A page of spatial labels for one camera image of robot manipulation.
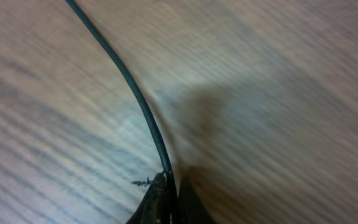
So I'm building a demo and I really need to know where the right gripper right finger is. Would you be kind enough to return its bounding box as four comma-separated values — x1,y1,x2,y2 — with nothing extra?
178,177,217,224

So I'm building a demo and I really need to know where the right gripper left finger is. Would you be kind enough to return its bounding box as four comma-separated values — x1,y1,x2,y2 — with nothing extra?
126,172,170,224

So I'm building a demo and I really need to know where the black USB cable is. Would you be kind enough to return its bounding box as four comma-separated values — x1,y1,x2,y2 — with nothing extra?
65,0,180,224

